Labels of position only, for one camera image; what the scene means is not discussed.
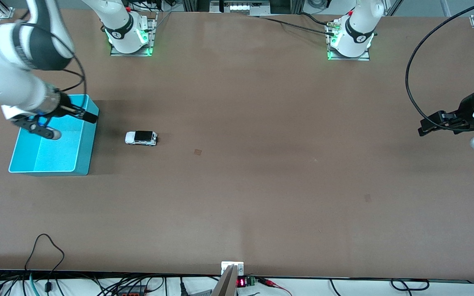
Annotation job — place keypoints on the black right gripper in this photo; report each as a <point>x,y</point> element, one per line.
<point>65,107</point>

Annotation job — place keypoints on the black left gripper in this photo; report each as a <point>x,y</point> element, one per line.
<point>464,112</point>

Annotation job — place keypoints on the white jeep toy black roof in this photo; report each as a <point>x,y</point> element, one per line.
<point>141,138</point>

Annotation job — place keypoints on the teal plastic bin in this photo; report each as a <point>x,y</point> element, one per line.
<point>56,152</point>

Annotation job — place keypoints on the power strip red switches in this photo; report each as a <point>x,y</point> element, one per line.
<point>132,292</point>

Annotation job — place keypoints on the white LED light unit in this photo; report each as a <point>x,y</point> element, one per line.
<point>243,7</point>

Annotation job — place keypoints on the red digit display module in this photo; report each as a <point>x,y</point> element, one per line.
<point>243,282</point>

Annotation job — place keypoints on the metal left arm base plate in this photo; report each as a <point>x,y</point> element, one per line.
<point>364,58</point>

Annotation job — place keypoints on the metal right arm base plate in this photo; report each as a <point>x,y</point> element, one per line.
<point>151,41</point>

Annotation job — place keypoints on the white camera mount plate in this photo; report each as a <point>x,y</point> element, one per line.
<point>226,265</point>

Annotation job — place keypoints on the grey aluminium mount bar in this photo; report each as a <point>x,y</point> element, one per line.
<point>225,285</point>

